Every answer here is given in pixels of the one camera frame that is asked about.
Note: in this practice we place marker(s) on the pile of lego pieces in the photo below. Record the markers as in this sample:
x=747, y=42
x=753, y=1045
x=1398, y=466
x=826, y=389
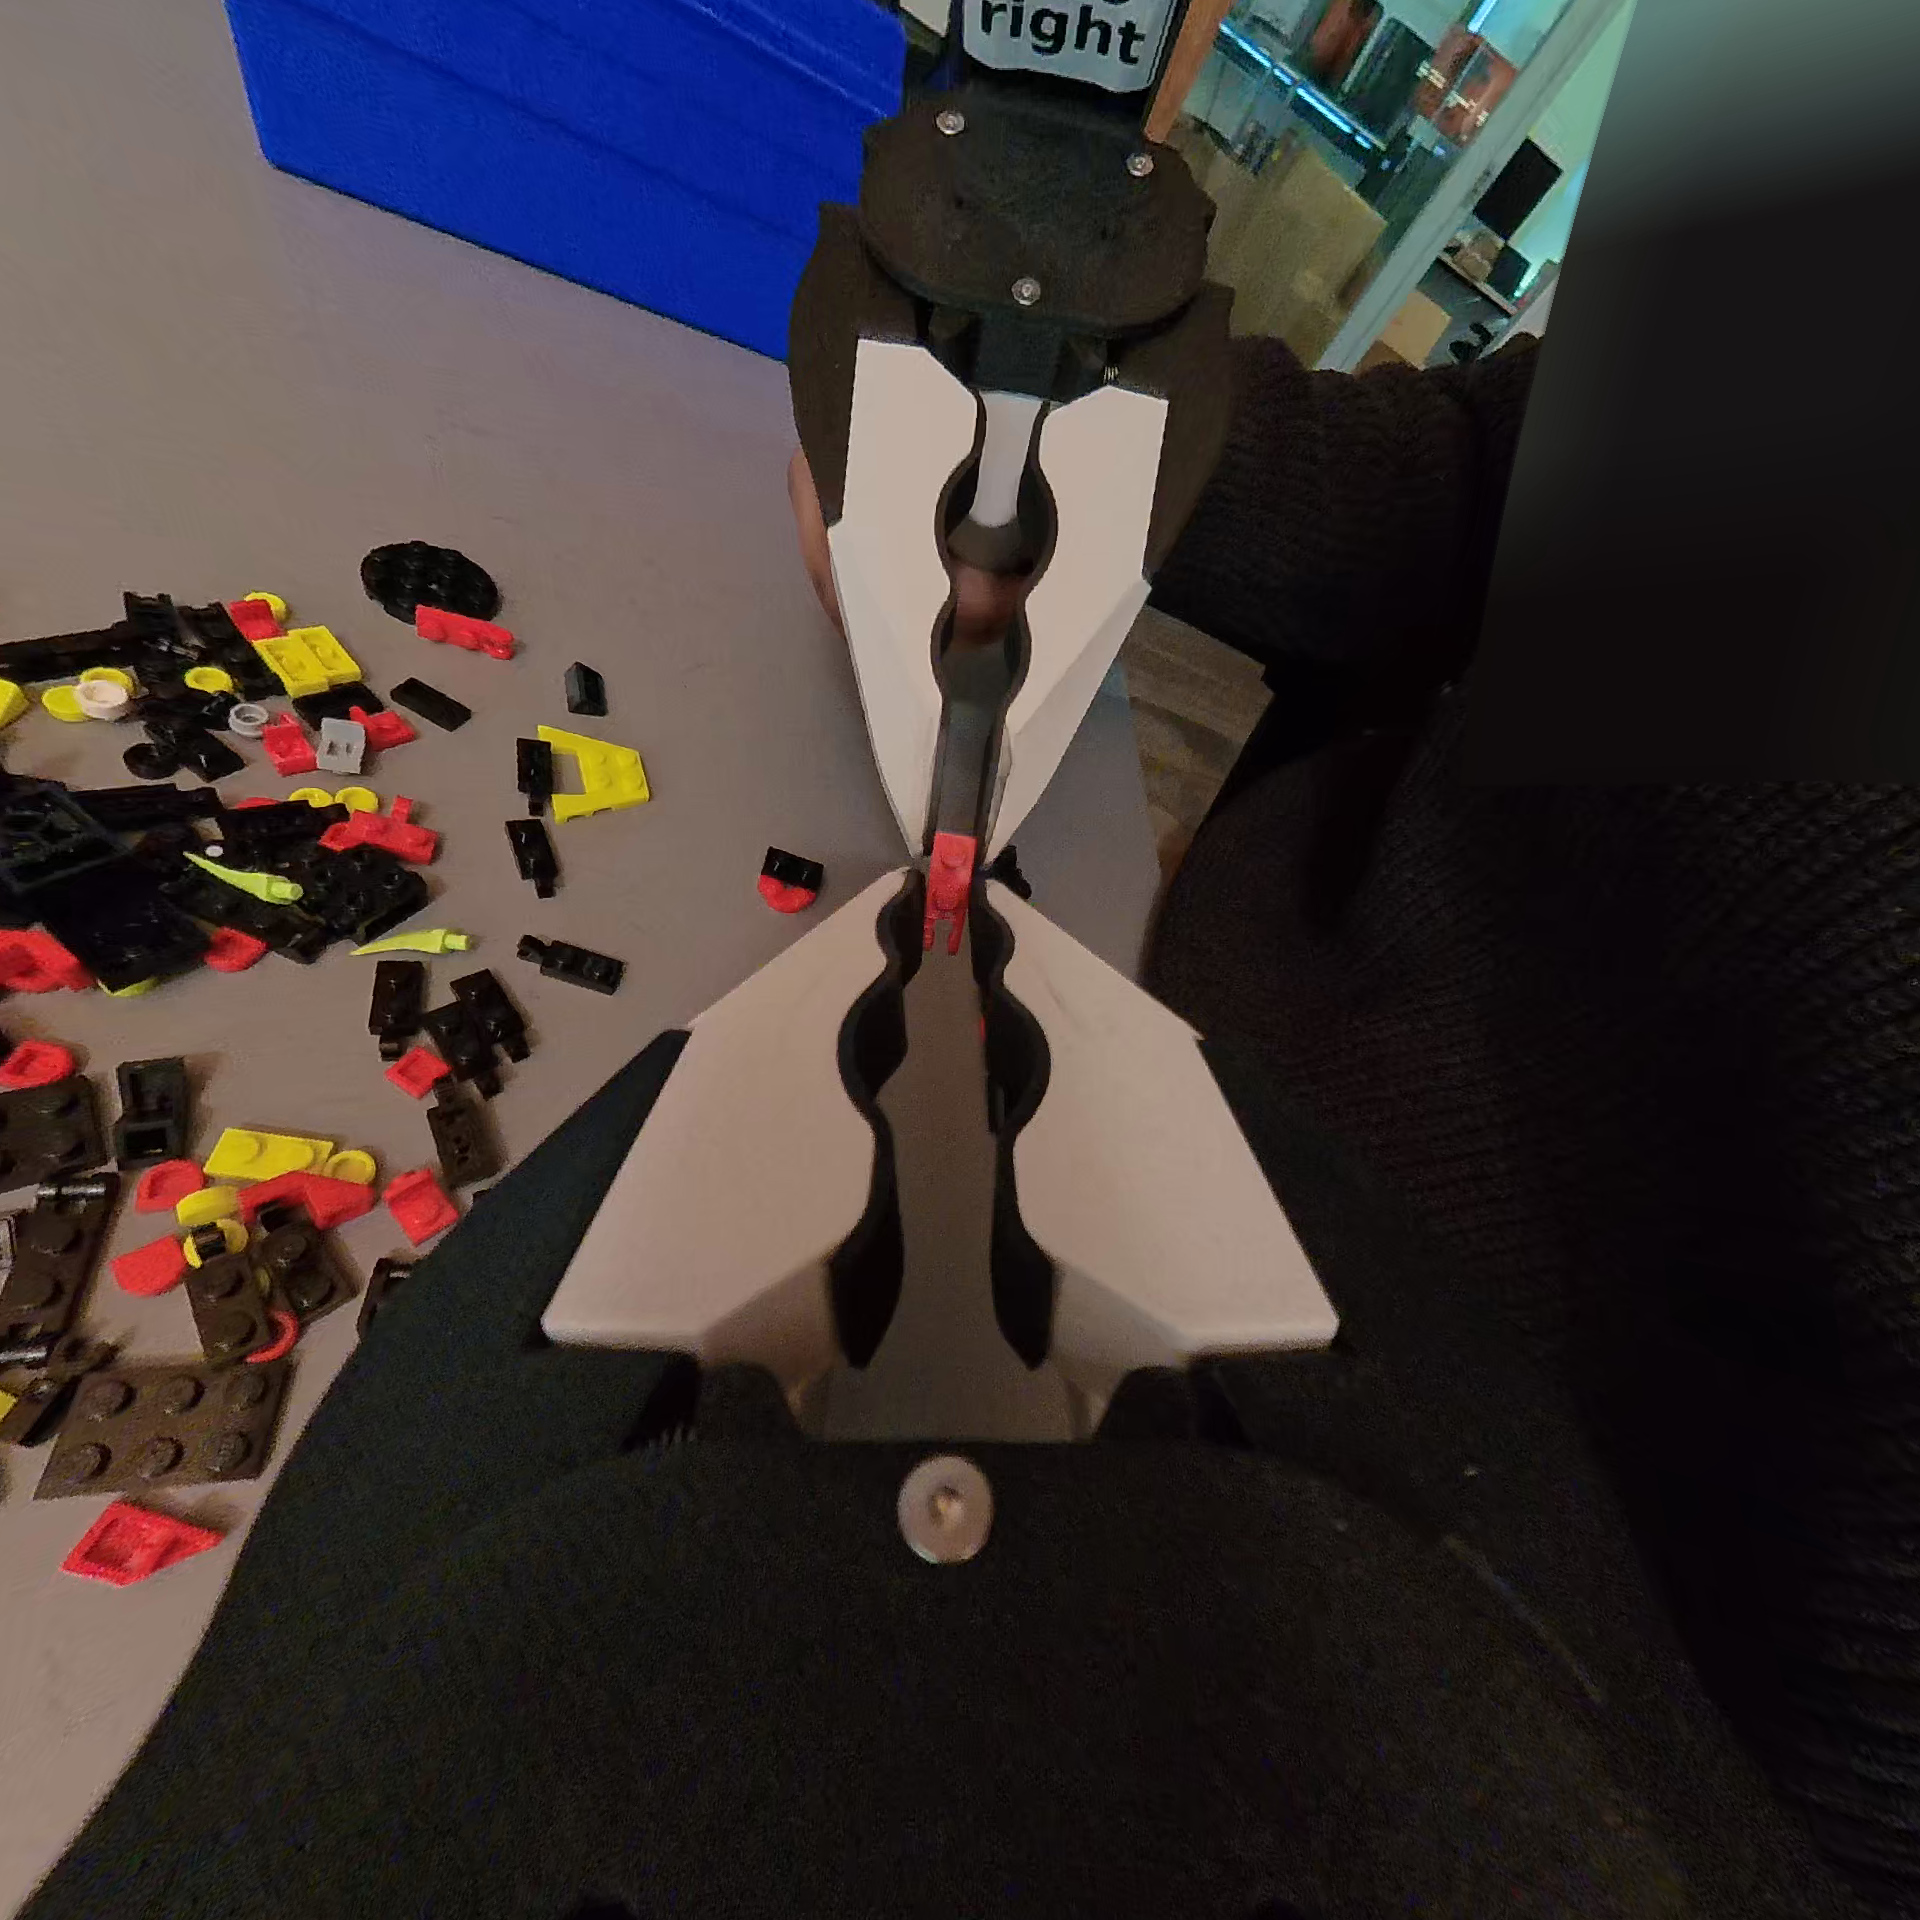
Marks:
x=165, y=1419

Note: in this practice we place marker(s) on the storage shelf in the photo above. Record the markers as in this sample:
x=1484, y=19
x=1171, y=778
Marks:
x=1348, y=224

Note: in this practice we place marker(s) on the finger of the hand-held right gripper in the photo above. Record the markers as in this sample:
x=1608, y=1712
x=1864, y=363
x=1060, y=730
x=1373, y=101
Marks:
x=1101, y=524
x=892, y=495

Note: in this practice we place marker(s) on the yellow lego wedge plate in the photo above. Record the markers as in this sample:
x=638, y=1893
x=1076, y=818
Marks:
x=608, y=778

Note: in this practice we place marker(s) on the person's black knit sweater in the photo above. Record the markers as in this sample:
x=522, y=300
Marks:
x=1499, y=1125

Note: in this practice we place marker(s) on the person's right hand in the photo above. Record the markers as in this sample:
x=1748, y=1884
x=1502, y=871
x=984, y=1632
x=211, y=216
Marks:
x=812, y=541

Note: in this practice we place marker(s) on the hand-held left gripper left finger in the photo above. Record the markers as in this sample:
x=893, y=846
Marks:
x=720, y=1202

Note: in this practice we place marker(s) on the person's right forearm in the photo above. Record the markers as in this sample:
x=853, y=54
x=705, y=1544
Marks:
x=1320, y=495

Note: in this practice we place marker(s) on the red lego clip piece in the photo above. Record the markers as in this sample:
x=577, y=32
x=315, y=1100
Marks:
x=948, y=892
x=464, y=632

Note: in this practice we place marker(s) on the black lego slope piece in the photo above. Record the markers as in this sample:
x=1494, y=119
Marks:
x=585, y=690

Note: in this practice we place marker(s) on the black round lego plate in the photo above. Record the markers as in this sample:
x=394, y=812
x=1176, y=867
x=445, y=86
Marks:
x=427, y=581

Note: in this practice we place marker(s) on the blue plastic bin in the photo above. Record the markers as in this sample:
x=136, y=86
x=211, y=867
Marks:
x=569, y=119

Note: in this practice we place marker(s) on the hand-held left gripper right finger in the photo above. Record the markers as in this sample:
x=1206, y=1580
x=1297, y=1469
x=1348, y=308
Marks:
x=1184, y=1202

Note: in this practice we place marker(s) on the black flat lego tile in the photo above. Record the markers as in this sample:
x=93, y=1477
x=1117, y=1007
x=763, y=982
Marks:
x=429, y=706

